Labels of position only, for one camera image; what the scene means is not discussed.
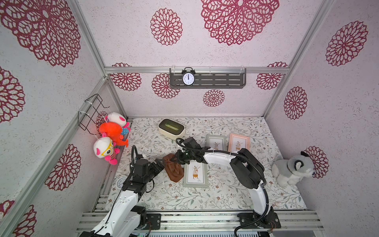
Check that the pink picture frame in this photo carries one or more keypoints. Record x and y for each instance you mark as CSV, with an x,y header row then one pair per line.
x,y
238,142

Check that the grey husky plush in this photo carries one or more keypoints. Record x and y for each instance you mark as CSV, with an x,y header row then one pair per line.
x,y
290,172

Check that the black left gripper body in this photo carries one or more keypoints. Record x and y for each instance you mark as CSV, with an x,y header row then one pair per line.
x,y
153,171

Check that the grey wall shelf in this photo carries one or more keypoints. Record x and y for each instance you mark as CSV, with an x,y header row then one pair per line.
x,y
210,80

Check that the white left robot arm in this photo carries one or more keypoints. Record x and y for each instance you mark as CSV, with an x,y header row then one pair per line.
x,y
126,215

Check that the black wire basket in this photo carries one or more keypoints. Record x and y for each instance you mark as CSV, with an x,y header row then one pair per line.
x,y
91,119

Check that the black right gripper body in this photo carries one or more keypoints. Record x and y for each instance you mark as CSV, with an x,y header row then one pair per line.
x,y
182,157

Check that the cream tissue box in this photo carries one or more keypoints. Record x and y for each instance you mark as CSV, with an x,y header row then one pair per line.
x,y
172,129

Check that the white alarm clock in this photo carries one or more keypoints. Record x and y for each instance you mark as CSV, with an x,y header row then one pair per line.
x,y
120,182

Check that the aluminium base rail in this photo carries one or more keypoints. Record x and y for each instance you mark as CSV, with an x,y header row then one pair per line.
x,y
227,221

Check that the orange plush toy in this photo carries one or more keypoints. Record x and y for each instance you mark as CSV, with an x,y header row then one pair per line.
x,y
113,131

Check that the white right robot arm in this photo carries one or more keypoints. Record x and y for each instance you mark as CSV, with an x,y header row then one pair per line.
x,y
248,170

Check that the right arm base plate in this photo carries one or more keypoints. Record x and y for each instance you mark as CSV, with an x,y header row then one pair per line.
x,y
249,221

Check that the green picture frame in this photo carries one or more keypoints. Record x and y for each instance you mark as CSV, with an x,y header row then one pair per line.
x,y
216,142
195,175

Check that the brown cloth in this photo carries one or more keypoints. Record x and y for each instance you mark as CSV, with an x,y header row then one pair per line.
x,y
174,170

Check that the white pink plush toy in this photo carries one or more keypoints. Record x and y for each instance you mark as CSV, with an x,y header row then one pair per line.
x,y
118,119

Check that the black alarm clock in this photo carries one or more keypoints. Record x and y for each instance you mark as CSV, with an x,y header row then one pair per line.
x,y
188,76

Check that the white plush with glasses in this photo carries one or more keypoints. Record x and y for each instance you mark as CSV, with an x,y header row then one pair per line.
x,y
104,149

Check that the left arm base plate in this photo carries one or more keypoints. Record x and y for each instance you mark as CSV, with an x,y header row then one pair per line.
x,y
150,221

